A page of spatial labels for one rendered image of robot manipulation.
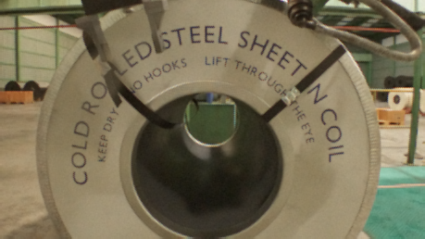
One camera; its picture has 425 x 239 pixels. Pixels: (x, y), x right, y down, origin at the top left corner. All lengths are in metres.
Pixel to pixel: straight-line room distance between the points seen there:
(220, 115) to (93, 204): 2.54
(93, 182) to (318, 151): 0.75
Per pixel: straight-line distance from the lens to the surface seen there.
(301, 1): 0.56
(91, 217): 0.91
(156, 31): 0.47
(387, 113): 8.54
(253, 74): 0.69
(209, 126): 3.22
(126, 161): 0.77
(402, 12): 0.71
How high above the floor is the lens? 1.03
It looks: 4 degrees down
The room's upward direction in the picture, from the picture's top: 1 degrees clockwise
